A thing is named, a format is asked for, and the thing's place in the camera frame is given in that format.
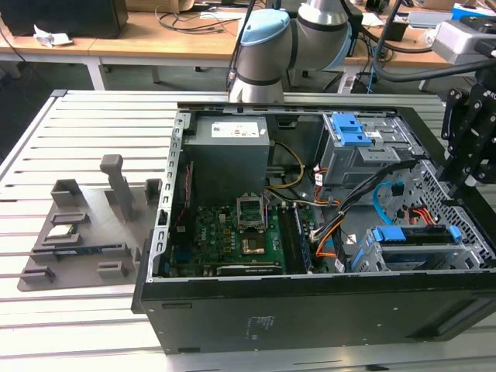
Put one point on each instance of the hard disk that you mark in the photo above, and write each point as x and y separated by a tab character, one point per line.
391	234

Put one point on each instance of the grey flat tray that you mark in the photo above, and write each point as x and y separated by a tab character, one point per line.
430	19

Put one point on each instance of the crumpled white paper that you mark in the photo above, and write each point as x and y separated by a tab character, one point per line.
50	36

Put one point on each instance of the grey parts rack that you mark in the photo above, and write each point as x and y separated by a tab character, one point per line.
100	232

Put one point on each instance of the installed RAM stick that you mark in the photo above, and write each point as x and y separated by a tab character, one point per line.
302	240

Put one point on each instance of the white power strip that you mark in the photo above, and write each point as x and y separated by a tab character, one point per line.
347	83

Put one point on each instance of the grey power supply unit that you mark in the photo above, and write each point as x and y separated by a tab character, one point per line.
224	162

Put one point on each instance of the metal optical drive cage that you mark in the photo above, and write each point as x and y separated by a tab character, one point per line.
345	162

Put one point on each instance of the wooden desk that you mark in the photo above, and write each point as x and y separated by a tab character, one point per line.
38	48
155	42

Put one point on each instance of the black pen holder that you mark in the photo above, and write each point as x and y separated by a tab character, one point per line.
399	33

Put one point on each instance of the black open PC case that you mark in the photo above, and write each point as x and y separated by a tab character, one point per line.
310	321

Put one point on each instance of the black graphics card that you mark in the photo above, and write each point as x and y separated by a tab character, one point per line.
248	269

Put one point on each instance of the CPU socket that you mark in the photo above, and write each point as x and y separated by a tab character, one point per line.
252	246

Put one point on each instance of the blue plastic drive latch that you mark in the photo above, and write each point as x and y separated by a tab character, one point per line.
348	129

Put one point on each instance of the blue cardboard box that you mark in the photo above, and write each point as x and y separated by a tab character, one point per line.
470	9

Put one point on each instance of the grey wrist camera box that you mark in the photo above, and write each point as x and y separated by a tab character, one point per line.
457	40

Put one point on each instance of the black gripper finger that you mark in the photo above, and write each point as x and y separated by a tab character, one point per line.
454	116
484	170

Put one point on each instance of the silver CPU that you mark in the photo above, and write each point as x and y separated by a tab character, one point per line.
60	230

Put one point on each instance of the black computer tower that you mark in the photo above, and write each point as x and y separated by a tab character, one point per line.
66	19

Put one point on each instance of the blue RAM stick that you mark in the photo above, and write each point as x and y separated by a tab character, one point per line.
77	250

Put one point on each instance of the metal disk bay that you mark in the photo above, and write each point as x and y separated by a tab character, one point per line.
374	255

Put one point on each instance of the black box on desk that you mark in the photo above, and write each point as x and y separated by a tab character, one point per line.
357	17

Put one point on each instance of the green motherboard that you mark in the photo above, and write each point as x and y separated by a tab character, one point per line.
211	232

